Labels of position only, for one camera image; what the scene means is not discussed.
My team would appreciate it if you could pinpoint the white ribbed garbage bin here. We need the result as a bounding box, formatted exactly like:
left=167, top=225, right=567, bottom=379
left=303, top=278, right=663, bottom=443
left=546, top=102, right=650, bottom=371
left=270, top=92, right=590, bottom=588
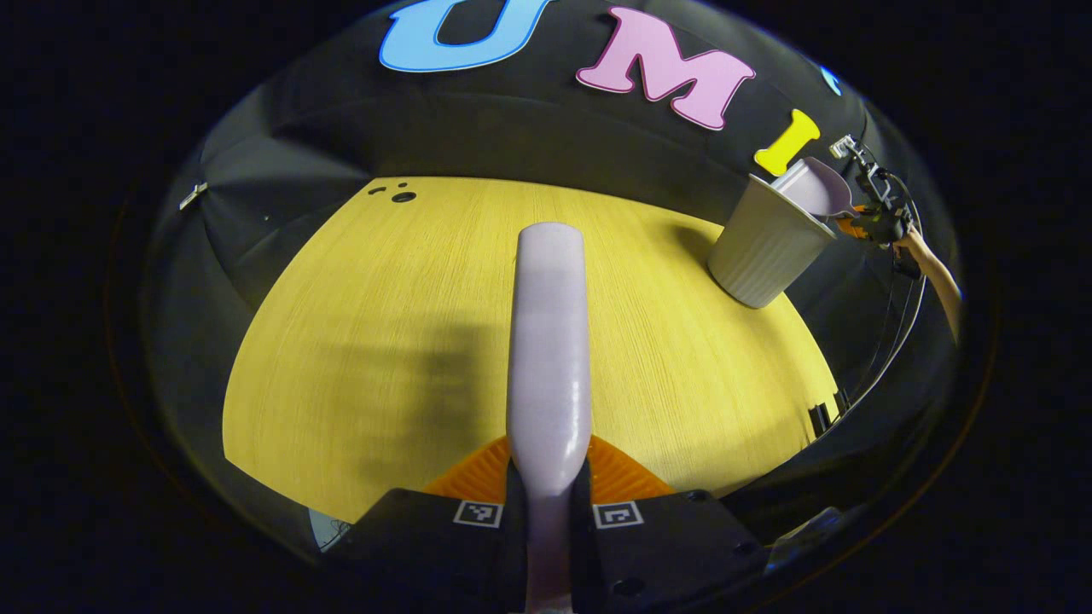
left=706, top=173, right=842, bottom=310

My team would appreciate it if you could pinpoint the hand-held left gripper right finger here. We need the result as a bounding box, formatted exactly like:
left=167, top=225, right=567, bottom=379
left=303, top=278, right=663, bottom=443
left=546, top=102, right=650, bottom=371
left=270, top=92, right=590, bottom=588
left=570, top=432, right=770, bottom=614

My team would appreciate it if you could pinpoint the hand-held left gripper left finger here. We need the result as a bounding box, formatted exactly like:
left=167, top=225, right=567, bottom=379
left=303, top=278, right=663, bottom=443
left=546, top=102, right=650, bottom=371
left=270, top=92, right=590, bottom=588
left=327, top=434, right=529, bottom=614

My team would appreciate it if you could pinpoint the pink dustpan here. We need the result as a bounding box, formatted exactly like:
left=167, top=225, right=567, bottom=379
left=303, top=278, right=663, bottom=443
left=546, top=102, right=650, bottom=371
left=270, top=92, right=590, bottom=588
left=770, top=156, right=863, bottom=222

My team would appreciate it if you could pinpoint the black cable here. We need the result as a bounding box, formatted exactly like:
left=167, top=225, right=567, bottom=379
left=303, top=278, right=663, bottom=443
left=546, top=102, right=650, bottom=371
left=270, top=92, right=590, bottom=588
left=832, top=171, right=932, bottom=432

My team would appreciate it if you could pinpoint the black desk clamp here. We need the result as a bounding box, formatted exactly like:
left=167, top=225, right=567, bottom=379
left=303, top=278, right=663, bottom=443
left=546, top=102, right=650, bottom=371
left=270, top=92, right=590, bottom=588
left=806, top=399, right=843, bottom=437

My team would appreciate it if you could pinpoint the small pink broom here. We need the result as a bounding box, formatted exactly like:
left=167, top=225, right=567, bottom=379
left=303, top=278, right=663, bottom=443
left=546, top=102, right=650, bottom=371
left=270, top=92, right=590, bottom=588
left=505, top=223, right=595, bottom=614

